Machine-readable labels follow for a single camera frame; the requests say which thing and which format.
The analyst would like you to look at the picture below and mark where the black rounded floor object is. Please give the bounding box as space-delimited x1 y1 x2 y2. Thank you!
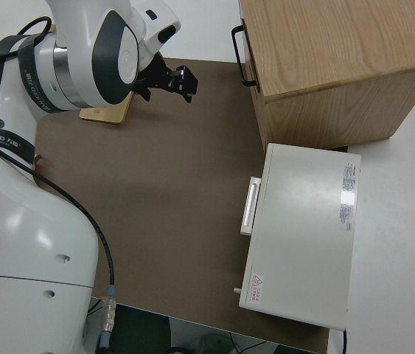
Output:
114 304 173 354

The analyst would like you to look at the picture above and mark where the brown table mat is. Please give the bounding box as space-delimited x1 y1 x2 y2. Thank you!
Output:
0 44 332 354

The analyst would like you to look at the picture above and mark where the black drawer handle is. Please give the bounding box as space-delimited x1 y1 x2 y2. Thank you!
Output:
231 24 259 88

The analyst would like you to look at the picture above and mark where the white toaster oven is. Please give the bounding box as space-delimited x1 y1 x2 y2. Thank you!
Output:
238 142 362 331

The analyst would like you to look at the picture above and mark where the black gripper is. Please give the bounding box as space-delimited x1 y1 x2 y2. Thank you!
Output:
136 54 198 103

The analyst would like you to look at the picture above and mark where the white oven door handle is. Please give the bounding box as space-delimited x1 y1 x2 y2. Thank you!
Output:
240 176 263 237

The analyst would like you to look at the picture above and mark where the grey round floor object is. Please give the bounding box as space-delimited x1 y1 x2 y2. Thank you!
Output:
191 330 233 354

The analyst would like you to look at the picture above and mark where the wooden drawer cabinet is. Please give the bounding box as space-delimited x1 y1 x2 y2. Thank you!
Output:
238 0 415 150

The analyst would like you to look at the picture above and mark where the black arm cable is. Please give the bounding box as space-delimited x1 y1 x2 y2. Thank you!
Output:
0 16 119 350

